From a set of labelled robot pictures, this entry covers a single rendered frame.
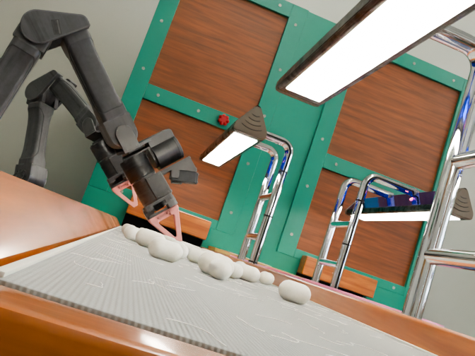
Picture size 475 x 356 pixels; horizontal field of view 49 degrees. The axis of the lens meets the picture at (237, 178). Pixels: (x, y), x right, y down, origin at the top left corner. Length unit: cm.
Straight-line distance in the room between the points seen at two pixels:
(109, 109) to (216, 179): 97
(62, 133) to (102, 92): 183
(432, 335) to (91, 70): 82
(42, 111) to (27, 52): 62
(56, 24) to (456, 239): 272
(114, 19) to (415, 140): 171
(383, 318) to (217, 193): 147
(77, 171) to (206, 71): 109
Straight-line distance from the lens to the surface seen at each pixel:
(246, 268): 68
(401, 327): 54
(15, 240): 18
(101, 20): 306
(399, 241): 223
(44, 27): 109
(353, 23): 60
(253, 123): 122
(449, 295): 334
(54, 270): 18
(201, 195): 198
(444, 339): 49
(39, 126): 167
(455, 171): 68
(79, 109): 158
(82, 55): 110
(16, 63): 109
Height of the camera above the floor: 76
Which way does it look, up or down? 8 degrees up
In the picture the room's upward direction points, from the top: 19 degrees clockwise
